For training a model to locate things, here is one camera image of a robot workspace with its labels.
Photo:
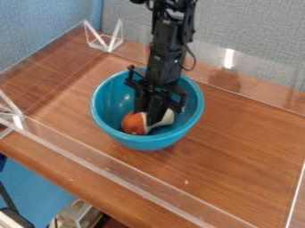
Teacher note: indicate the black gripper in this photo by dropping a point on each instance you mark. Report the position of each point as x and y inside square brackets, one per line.
[156, 85]

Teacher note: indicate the toy mushroom brown cap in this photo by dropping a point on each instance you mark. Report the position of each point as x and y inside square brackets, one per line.
[133, 122]

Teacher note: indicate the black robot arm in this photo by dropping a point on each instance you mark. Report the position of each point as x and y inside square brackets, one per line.
[172, 25]

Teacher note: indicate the blue plastic bowl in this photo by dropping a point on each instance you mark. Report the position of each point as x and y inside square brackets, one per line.
[112, 102]

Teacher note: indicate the clear acrylic back barrier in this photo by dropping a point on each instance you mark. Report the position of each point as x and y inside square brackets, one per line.
[266, 81]

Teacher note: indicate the clear acrylic barrier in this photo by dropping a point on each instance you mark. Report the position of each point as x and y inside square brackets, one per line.
[266, 81]
[92, 163]

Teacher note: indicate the clear acrylic front barrier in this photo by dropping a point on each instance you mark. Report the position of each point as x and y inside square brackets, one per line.
[92, 163]

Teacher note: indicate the white object under table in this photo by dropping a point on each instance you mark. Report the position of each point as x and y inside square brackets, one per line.
[77, 215]

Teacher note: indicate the black stand leg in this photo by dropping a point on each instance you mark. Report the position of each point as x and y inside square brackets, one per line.
[9, 217]

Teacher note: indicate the clear acrylic corner bracket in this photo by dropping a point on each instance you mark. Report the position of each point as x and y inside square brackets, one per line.
[101, 41]

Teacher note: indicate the clear acrylic left bracket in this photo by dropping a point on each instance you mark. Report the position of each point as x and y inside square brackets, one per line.
[10, 116]

